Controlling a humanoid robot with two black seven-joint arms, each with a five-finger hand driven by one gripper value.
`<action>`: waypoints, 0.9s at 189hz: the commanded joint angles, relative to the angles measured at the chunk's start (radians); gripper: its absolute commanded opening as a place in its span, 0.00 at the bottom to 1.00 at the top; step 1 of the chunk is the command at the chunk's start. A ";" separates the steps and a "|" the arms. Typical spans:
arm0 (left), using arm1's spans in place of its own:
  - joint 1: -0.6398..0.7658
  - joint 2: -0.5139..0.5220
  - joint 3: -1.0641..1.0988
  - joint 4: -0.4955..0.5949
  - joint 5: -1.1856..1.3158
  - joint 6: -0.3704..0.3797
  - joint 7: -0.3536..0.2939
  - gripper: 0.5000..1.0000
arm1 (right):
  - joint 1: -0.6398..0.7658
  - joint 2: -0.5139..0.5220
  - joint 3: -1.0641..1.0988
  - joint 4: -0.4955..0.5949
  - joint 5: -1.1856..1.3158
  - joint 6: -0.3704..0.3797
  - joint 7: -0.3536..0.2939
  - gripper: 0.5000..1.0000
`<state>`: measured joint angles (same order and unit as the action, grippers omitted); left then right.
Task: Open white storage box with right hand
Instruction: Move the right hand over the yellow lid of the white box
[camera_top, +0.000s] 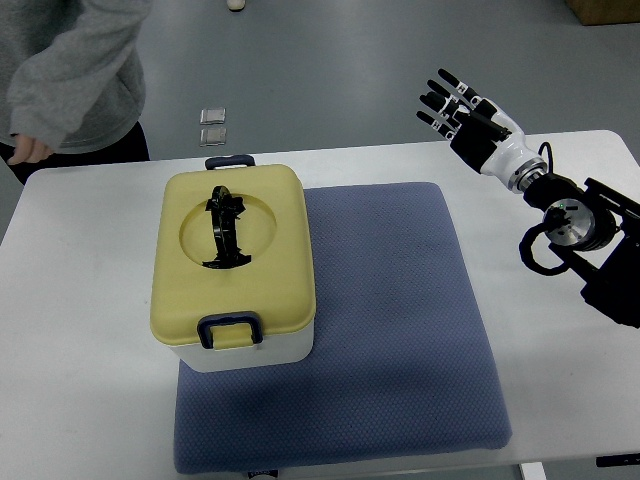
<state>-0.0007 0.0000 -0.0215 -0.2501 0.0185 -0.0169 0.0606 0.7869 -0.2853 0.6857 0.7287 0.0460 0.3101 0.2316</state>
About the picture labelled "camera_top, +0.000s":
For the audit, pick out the lower metal floor plate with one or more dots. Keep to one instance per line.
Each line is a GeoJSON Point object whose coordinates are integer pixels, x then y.
{"type": "Point", "coordinates": [213, 136]}

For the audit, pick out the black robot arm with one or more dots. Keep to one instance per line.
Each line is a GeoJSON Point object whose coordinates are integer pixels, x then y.
{"type": "Point", "coordinates": [593, 231]}

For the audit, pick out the white storage box base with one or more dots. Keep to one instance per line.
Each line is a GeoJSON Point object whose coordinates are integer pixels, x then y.
{"type": "Point", "coordinates": [273, 350]}

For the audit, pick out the person in grey sweatshirt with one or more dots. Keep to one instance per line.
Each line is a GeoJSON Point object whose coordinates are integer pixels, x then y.
{"type": "Point", "coordinates": [72, 78]}

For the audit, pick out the yellow box lid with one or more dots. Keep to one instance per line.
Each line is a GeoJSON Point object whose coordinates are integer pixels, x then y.
{"type": "Point", "coordinates": [233, 259]}

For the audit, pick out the brown cardboard box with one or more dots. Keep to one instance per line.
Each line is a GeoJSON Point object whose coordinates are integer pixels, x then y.
{"type": "Point", "coordinates": [605, 12]}

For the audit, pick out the white shoe tip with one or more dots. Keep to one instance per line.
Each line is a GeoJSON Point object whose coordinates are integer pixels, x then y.
{"type": "Point", "coordinates": [236, 5]}

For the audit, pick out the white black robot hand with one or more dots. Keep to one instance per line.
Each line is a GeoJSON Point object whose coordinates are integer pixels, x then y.
{"type": "Point", "coordinates": [480, 133]}

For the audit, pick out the blue foam cushion mat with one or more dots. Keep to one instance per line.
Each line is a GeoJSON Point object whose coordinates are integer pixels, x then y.
{"type": "Point", "coordinates": [400, 366]}

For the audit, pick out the person's bare hand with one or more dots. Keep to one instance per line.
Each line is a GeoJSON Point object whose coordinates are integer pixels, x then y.
{"type": "Point", "coordinates": [29, 150]}

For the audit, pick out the black table control panel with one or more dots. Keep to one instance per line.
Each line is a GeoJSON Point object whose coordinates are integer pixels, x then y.
{"type": "Point", "coordinates": [622, 460]}

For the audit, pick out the upper metal floor plate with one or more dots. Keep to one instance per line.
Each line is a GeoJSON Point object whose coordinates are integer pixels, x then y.
{"type": "Point", "coordinates": [209, 116]}

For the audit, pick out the metal floor plate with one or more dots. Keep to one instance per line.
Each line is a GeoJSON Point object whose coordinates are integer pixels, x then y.
{"type": "Point", "coordinates": [213, 136]}
{"type": "Point", "coordinates": [209, 116]}

